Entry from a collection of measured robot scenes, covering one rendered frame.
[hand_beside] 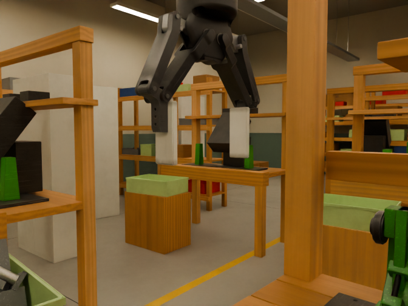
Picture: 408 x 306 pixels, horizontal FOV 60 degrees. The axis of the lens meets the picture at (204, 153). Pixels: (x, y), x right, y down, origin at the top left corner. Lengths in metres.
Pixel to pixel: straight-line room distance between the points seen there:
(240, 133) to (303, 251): 0.72
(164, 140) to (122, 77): 8.45
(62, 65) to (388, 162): 7.35
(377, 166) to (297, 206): 0.26
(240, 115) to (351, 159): 0.69
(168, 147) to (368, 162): 0.82
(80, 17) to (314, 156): 7.66
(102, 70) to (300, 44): 7.54
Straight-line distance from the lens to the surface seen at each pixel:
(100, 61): 8.51
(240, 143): 0.49
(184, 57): 0.41
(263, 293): 1.09
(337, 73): 11.36
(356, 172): 1.14
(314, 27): 1.13
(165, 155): 0.39
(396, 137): 7.74
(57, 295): 0.94
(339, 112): 11.19
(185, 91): 6.16
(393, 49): 0.91
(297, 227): 1.15
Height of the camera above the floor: 1.34
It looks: 4 degrees down
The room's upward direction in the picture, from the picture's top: straight up
